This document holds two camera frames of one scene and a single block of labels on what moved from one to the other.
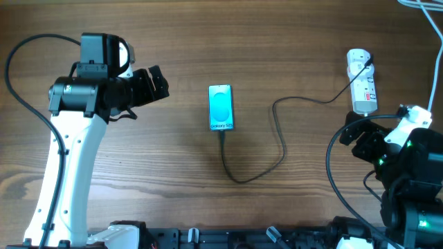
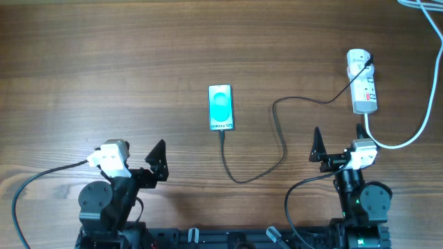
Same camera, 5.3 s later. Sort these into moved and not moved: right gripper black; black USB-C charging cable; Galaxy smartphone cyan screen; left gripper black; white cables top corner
Moved: left gripper black; right gripper black
Not moved: black USB-C charging cable; Galaxy smartphone cyan screen; white cables top corner
